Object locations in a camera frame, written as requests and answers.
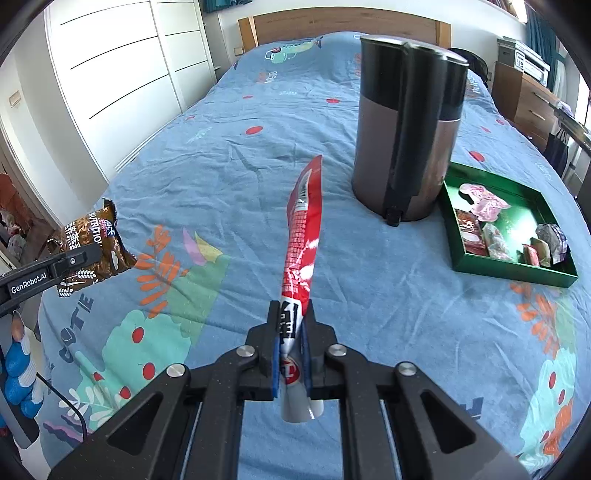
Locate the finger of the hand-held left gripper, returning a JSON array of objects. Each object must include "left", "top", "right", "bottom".
[{"left": 44, "top": 242, "right": 103, "bottom": 280}]

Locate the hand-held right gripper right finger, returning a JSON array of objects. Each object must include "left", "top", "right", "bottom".
[{"left": 300, "top": 300, "right": 532, "bottom": 480}]

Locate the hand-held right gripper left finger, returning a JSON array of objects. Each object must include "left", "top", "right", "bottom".
[{"left": 48, "top": 300, "right": 283, "bottom": 480}]

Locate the brown snack packet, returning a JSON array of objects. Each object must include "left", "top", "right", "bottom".
[{"left": 46, "top": 198, "right": 139, "bottom": 298}]

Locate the red and white snack packet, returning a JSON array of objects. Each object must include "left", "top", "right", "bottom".
[{"left": 278, "top": 154, "right": 326, "bottom": 423}]

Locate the red square snack packet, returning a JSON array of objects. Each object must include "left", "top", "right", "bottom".
[{"left": 455, "top": 209, "right": 485, "bottom": 256}]

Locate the clear cartoon candy packet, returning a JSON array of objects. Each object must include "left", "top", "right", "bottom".
[{"left": 481, "top": 223, "right": 513, "bottom": 260}]

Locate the pink cartoon snack packet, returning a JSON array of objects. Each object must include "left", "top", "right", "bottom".
[{"left": 458, "top": 183, "right": 511, "bottom": 221}]

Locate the green cardboard box tray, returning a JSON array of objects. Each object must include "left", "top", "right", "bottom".
[{"left": 438, "top": 161, "right": 579, "bottom": 288}]

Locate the olive green candy packet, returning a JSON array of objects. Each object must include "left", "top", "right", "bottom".
[{"left": 529, "top": 237, "right": 552, "bottom": 267}]

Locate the blue and white snack packet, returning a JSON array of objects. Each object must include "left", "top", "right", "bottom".
[{"left": 536, "top": 223, "right": 570, "bottom": 264}]

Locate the person's left hand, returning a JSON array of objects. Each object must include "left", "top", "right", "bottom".
[{"left": 0, "top": 311, "right": 44, "bottom": 418}]

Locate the white wardrobe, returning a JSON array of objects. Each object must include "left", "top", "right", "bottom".
[{"left": 44, "top": 0, "right": 218, "bottom": 183}]

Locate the teal curtain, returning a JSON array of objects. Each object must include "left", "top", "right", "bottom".
[
  {"left": 526, "top": 7, "right": 566, "bottom": 90},
  {"left": 203, "top": 0, "right": 252, "bottom": 14}
]

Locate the black shopping bag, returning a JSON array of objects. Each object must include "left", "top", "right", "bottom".
[{"left": 547, "top": 124, "right": 573, "bottom": 178}]

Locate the wooden dresser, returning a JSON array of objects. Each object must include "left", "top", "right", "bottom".
[{"left": 492, "top": 62, "right": 561, "bottom": 151}]

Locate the wooden headboard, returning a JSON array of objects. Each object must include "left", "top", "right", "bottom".
[{"left": 238, "top": 11, "right": 452, "bottom": 52}]

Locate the dark desk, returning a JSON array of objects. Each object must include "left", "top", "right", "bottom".
[{"left": 551, "top": 104, "right": 591, "bottom": 148}]

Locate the white printer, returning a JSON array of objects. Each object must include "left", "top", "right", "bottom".
[{"left": 496, "top": 37, "right": 551, "bottom": 86}]

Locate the black cable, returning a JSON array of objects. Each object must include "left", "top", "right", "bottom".
[{"left": 34, "top": 371, "right": 90, "bottom": 441}]

